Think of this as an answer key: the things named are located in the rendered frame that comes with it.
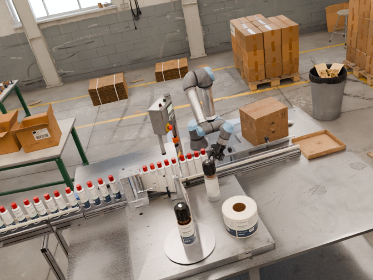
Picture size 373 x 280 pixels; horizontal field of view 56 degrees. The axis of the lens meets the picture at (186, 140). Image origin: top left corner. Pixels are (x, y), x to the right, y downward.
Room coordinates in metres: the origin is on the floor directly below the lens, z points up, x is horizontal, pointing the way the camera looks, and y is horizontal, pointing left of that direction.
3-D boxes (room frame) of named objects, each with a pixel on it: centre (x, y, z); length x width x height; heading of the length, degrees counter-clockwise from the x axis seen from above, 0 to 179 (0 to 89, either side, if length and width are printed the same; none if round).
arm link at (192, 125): (2.43, -0.10, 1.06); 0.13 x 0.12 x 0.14; 100
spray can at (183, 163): (2.05, 0.06, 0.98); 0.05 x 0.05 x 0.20
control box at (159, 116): (2.13, 0.12, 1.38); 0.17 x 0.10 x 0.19; 152
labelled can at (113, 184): (1.99, 0.57, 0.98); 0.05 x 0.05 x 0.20
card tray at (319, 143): (2.18, -0.98, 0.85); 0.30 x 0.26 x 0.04; 97
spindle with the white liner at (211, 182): (1.79, -0.10, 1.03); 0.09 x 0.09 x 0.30
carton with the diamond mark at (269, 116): (2.43, -0.65, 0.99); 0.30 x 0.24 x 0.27; 107
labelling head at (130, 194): (1.91, 0.42, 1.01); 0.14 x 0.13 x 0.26; 97
